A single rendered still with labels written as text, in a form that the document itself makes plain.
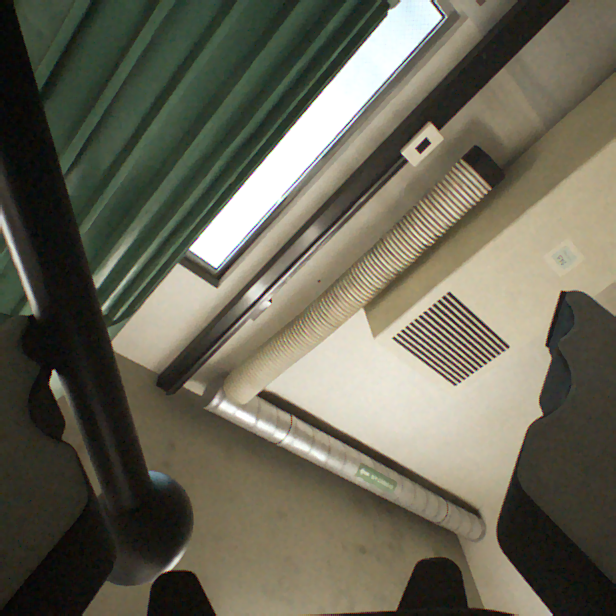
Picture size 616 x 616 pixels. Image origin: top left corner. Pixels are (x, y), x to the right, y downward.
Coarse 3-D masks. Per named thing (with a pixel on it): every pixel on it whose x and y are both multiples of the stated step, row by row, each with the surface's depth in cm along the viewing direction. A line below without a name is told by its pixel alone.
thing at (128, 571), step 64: (0, 0) 7; (0, 64) 8; (0, 128) 8; (0, 192) 8; (64, 192) 9; (64, 256) 9; (64, 320) 10; (64, 384) 11; (128, 448) 13; (128, 512) 14; (192, 512) 15; (128, 576) 14
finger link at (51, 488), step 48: (0, 336) 10; (0, 384) 8; (48, 384) 9; (0, 432) 7; (48, 432) 9; (0, 480) 7; (48, 480) 7; (0, 528) 6; (48, 528) 6; (96, 528) 6; (0, 576) 5; (48, 576) 6; (96, 576) 7
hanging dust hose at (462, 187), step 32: (480, 160) 148; (448, 192) 153; (480, 192) 152; (416, 224) 159; (448, 224) 160; (384, 256) 165; (416, 256) 166; (352, 288) 172; (384, 288) 174; (320, 320) 179; (256, 352) 196; (288, 352) 187; (224, 384) 202; (256, 384) 196
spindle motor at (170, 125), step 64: (64, 0) 12; (128, 0) 12; (192, 0) 13; (256, 0) 14; (320, 0) 15; (384, 0) 17; (64, 64) 13; (128, 64) 13; (192, 64) 14; (256, 64) 15; (320, 64) 17; (64, 128) 14; (128, 128) 15; (192, 128) 16; (256, 128) 18; (128, 192) 17; (192, 192) 18; (0, 256) 16; (128, 256) 19; (0, 320) 18; (128, 320) 25
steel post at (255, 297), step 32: (544, 0) 131; (512, 32) 135; (480, 64) 139; (448, 96) 143; (416, 128) 148; (384, 160) 153; (416, 160) 152; (352, 192) 159; (320, 224) 165; (288, 256) 171; (256, 288) 178; (224, 320) 186; (192, 352) 194; (160, 384) 203
